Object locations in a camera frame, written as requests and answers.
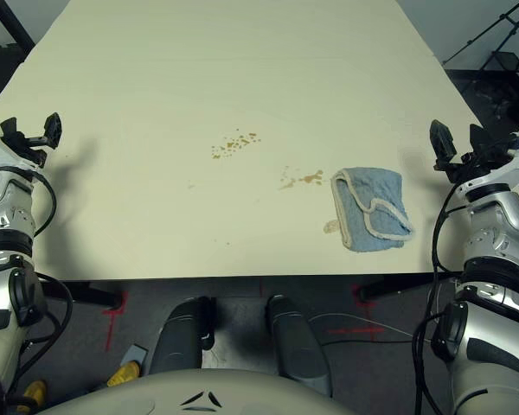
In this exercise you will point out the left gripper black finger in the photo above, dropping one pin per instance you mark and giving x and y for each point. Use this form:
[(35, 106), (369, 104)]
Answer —
[(53, 126), (8, 126)]

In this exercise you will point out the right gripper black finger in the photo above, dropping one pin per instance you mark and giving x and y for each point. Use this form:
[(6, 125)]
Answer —
[(480, 137), (442, 139)]

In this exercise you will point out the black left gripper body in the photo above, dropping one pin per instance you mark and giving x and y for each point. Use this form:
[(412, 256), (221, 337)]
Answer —
[(26, 144)]

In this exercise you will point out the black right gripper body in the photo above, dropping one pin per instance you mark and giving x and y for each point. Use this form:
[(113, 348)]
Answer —
[(480, 162)]

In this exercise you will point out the blue rag with white trim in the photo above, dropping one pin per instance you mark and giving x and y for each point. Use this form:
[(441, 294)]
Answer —
[(372, 209)]

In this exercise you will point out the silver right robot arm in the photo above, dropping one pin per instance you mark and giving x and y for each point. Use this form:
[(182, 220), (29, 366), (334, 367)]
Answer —
[(488, 276)]

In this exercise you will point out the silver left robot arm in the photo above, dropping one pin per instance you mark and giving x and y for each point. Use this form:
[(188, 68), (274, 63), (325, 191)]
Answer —
[(0, 259)]

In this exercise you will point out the black foam floor mat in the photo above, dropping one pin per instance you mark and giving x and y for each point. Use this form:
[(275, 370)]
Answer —
[(0, 69)]

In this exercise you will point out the black tripod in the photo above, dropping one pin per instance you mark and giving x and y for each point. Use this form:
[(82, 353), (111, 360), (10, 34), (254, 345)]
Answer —
[(497, 30)]

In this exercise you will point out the pale wet patch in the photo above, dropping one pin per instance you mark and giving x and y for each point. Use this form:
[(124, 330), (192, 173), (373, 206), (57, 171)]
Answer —
[(330, 226)]

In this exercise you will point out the brown splash spill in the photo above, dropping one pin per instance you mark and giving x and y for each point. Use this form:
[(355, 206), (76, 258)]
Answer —
[(305, 178)]

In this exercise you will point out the black table foot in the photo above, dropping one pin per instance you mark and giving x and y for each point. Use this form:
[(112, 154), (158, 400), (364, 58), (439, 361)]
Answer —
[(398, 287), (91, 296)]

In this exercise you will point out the scattered brown droplet spill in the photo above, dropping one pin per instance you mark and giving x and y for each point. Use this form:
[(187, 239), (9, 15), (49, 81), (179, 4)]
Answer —
[(233, 143)]

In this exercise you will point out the grey block on floor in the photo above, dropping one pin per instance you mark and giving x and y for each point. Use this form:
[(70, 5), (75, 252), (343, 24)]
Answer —
[(135, 355)]

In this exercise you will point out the dark grey left robot leg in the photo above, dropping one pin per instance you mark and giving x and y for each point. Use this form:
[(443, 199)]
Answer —
[(177, 337)]

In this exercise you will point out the dark grey robot leg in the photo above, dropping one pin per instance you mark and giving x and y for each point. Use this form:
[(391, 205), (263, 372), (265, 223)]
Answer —
[(296, 346), (177, 337)]

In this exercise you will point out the yellow plastic object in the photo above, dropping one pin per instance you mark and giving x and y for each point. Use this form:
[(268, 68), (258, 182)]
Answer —
[(125, 374), (35, 393)]

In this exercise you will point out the dark grey right robot leg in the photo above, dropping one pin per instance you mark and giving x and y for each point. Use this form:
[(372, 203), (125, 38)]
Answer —
[(296, 346)]

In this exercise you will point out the grey robot torso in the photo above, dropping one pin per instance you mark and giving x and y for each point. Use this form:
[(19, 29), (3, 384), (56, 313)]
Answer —
[(199, 393)]

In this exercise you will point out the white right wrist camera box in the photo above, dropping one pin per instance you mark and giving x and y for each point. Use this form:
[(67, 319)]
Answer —
[(512, 166)]

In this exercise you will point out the black metal frame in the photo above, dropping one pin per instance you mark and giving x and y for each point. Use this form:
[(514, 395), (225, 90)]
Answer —
[(8, 21)]

